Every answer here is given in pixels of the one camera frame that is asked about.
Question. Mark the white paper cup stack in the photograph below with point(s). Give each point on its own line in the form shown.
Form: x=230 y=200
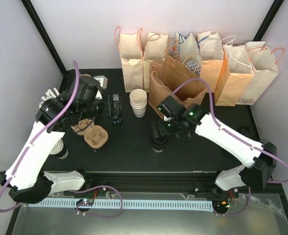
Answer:
x=138 y=101

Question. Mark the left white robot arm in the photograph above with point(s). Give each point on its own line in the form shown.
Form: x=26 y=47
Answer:
x=58 y=112

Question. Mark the cup of white stirrers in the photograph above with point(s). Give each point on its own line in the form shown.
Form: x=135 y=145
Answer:
x=48 y=95

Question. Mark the cream paper bag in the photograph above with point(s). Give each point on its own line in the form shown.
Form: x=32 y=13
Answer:
x=154 y=52

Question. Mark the tilted paper cup stack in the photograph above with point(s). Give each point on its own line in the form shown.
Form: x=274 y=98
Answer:
x=59 y=150

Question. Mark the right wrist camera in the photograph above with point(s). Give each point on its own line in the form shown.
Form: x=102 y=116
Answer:
x=171 y=108

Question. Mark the white cream logo bag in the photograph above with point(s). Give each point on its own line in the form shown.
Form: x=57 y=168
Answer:
x=265 y=67

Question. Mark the white slotted cable duct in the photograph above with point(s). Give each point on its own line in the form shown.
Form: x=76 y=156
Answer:
x=126 y=204

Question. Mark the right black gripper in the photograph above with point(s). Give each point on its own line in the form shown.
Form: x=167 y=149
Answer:
x=163 y=130

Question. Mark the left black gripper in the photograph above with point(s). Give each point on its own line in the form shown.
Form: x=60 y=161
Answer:
x=108 y=108

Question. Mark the stacked pulp cup carriers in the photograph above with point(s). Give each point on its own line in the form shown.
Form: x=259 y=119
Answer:
x=85 y=76

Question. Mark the black cup lid stack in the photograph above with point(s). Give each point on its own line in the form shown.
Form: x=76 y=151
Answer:
x=247 y=131

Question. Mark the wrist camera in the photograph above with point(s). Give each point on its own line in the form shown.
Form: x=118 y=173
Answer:
x=171 y=108
x=103 y=81

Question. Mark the orange white paper bag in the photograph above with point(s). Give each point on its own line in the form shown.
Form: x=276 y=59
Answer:
x=210 y=45

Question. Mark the blue patterned paper bag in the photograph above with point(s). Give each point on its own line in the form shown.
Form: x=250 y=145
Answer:
x=187 y=51

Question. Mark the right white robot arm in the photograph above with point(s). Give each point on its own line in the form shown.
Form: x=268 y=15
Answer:
x=256 y=166

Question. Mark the black white paper cup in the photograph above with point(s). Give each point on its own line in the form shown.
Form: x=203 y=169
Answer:
x=158 y=148

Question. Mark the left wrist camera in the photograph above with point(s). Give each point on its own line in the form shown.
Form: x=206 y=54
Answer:
x=103 y=81

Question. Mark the brown kraft paper bag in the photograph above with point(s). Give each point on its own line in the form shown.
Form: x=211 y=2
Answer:
x=168 y=75

